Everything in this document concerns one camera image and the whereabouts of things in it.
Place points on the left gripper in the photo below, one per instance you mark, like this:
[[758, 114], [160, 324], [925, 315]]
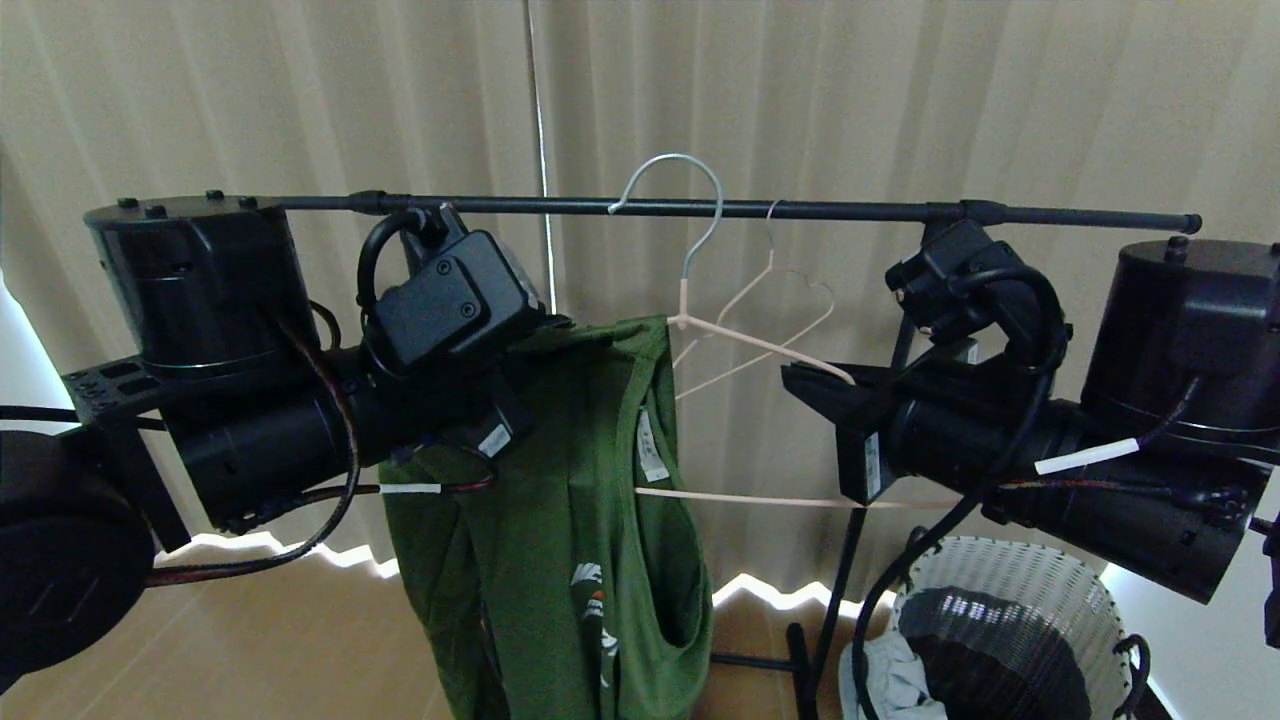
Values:
[[280, 450]]

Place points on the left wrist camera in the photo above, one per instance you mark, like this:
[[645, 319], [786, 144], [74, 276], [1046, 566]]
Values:
[[450, 305]]

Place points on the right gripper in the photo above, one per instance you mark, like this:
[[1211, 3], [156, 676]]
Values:
[[1100, 500]]

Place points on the green long-sleeved shirt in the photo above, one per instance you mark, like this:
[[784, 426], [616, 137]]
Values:
[[560, 520]]

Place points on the white laundry basket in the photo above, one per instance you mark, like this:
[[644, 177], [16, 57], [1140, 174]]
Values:
[[1010, 620]]

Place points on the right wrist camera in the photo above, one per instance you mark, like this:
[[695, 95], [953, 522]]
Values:
[[940, 270]]

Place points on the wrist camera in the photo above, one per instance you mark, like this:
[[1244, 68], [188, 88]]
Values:
[[940, 270], [450, 305]]

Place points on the black clothes rack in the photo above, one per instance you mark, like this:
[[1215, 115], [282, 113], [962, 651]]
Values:
[[800, 209]]

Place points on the beige curtain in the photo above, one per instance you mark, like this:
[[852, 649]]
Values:
[[250, 90]]

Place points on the pale grey shorts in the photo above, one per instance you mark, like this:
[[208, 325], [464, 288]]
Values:
[[890, 680]]

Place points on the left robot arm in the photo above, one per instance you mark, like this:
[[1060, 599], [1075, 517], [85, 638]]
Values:
[[200, 290]]

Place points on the pink clothes hanger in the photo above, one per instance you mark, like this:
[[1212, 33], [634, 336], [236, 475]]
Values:
[[771, 262], [684, 300]]

